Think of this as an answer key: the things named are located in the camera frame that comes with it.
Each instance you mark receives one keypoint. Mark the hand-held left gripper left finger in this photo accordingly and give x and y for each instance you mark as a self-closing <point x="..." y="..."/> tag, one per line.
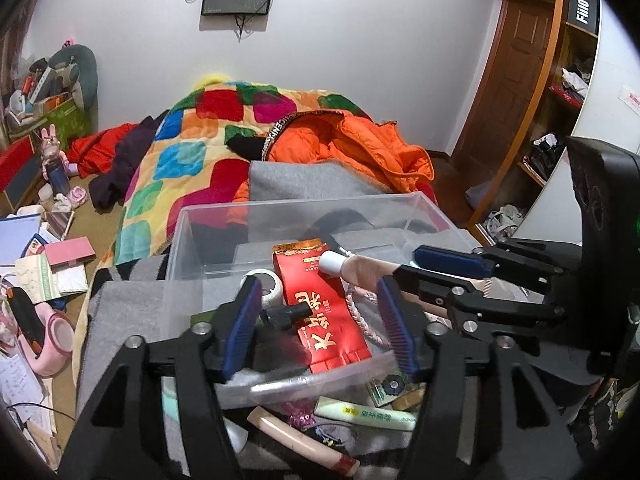
<point x="240" y="330"/>

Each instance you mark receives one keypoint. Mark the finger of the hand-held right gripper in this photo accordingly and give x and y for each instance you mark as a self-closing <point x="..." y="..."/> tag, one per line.
<point x="445" y="259"/>
<point x="450" y="300"/>

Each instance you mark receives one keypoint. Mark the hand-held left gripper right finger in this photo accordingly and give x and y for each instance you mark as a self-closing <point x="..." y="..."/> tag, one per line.
<point x="397" y="330"/>

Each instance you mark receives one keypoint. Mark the white tape roll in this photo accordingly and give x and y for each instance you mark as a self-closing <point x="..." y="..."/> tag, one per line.
<point x="250" y="280"/>

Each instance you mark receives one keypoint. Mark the beige cream tube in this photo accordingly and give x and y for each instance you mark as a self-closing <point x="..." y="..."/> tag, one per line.
<point x="360" y="267"/>

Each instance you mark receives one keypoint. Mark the red foil packet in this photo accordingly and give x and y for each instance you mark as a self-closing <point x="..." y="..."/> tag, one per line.
<point x="320" y="320"/>

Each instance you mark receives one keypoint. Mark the clear plastic storage box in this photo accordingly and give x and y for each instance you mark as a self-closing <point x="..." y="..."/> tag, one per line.
<point x="210" y="240"/>

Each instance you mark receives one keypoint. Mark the patterned small box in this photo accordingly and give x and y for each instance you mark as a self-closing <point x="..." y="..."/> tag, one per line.
<point x="385" y="385"/>

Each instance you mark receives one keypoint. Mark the white bag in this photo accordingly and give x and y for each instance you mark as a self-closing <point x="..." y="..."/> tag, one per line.
<point x="502" y="220"/>

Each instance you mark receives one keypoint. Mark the wooden block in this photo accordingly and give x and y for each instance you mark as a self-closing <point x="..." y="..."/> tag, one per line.
<point x="407" y="401"/>

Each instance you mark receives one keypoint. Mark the pale green tube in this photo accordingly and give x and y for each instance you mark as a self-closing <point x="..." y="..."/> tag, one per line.
<point x="365" y="412"/>

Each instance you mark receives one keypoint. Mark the pink beads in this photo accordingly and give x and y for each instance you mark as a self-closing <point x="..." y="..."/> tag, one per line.
<point x="300" y="420"/>

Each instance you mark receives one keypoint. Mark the beige tube with red cap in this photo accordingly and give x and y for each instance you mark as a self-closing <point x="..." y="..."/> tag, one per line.
<point x="290" y="435"/>

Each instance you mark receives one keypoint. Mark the wooden wardrobe shelf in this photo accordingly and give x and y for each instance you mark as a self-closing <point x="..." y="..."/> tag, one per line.
<point x="555" y="110"/>

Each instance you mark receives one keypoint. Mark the orange padded jacket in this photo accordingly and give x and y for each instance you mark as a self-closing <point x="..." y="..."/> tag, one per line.
<point x="350" y="145"/>

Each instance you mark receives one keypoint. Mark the white wardrobe door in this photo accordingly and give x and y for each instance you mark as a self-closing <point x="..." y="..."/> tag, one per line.
<point x="615" y="80"/>

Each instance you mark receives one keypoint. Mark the grey blanket with black pattern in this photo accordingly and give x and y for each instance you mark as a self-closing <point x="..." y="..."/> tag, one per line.
<point x="300" y="180"/>

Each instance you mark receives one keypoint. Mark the pink box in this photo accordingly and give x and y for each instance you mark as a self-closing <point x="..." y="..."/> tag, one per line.
<point x="70" y="251"/>

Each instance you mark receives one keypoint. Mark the wooden door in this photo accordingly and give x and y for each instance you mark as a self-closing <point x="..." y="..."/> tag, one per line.
<point x="505" y="75"/>

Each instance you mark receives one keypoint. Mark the colourful patchwork quilt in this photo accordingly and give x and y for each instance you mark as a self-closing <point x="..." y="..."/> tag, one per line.
<point x="200" y="130"/>

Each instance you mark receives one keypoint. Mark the dark purple cloth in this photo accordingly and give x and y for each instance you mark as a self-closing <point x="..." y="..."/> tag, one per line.
<point x="125" y="160"/>

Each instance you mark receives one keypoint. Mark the pale green card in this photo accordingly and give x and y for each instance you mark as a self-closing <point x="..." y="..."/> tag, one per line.
<point x="37" y="277"/>

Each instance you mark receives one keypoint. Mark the red cloth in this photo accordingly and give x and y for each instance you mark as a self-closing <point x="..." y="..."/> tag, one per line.
<point x="92" y="150"/>

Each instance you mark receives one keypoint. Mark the white jar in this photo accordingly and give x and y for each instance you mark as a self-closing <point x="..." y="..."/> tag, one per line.
<point x="46" y="194"/>

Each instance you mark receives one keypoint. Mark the blue notebook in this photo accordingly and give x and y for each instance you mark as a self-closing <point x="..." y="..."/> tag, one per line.
<point x="17" y="237"/>

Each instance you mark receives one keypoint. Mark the pink rabbit bottle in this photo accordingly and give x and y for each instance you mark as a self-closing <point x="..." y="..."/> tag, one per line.
<point x="55" y="160"/>

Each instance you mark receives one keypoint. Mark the dark grey box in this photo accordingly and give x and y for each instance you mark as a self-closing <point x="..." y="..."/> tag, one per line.
<point x="22" y="185"/>

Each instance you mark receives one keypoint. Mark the green cardboard box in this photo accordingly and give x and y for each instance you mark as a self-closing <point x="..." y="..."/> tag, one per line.
<point x="65" y="120"/>

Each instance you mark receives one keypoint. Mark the red box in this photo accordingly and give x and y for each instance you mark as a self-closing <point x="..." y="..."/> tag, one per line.
<point x="17" y="162"/>

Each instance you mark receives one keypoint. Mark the grey neck pillow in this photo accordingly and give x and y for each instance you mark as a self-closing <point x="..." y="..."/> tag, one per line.
<point x="85" y="70"/>

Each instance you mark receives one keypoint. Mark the striped curtain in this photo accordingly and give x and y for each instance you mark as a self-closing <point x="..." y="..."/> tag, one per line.
<point x="12" y="45"/>

